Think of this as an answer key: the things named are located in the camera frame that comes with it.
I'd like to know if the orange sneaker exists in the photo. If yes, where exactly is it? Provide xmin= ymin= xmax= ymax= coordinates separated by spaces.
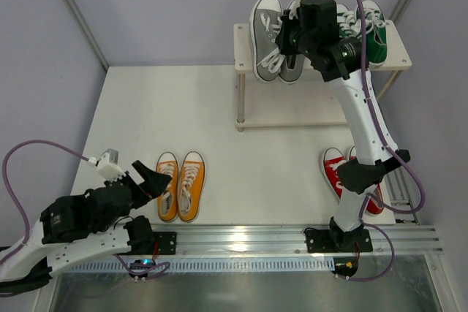
xmin=156 ymin=152 xmax=179 ymax=222
xmin=177 ymin=151 xmax=205 ymax=222

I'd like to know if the grey sneaker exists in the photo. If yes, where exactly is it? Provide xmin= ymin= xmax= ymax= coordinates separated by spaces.
xmin=279 ymin=0 xmax=306 ymax=85
xmin=249 ymin=0 xmax=284 ymax=83

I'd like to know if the green sneaker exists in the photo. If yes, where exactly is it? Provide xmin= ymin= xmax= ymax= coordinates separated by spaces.
xmin=355 ymin=0 xmax=388 ymax=67
xmin=336 ymin=4 xmax=361 ymax=39

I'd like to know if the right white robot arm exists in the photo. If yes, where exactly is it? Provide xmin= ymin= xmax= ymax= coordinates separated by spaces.
xmin=276 ymin=0 xmax=410 ymax=251

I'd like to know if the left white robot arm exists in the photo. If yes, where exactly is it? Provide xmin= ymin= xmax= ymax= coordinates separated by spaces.
xmin=1 ymin=160 xmax=172 ymax=296

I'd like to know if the white two-tier shoe shelf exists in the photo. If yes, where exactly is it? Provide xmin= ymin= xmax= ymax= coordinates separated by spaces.
xmin=233 ymin=19 xmax=413 ymax=133

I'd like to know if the left red sneaker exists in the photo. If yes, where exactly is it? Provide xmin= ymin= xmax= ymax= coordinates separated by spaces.
xmin=320 ymin=147 xmax=355 ymax=201

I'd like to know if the red sneaker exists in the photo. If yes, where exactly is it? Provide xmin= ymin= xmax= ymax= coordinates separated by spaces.
xmin=347 ymin=146 xmax=384 ymax=216
xmin=320 ymin=147 xmax=355 ymax=201

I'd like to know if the right red sneaker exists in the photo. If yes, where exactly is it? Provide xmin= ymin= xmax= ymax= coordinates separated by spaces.
xmin=347 ymin=146 xmax=384 ymax=216

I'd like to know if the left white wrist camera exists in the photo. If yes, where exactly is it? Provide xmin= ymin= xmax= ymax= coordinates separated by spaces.
xmin=87 ymin=148 xmax=126 ymax=182

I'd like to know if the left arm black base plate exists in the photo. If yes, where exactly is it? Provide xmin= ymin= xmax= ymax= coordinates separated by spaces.
xmin=153 ymin=231 xmax=177 ymax=256

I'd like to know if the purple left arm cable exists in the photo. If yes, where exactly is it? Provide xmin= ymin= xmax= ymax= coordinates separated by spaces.
xmin=0 ymin=140 xmax=171 ymax=278

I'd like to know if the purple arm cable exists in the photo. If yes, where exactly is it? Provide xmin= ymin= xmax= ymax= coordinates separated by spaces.
xmin=292 ymin=0 xmax=427 ymax=283
xmin=0 ymin=140 xmax=171 ymax=278

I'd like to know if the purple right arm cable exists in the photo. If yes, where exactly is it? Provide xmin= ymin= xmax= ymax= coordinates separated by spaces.
xmin=292 ymin=0 xmax=427 ymax=283

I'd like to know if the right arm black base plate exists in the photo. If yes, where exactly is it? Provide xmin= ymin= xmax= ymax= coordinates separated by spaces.
xmin=304 ymin=228 xmax=374 ymax=254

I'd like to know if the white slotted cable duct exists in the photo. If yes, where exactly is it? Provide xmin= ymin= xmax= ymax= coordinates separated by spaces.
xmin=66 ymin=256 xmax=335 ymax=274

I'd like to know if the aluminium mounting rail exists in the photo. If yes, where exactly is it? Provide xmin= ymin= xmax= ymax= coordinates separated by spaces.
xmin=152 ymin=224 xmax=444 ymax=257

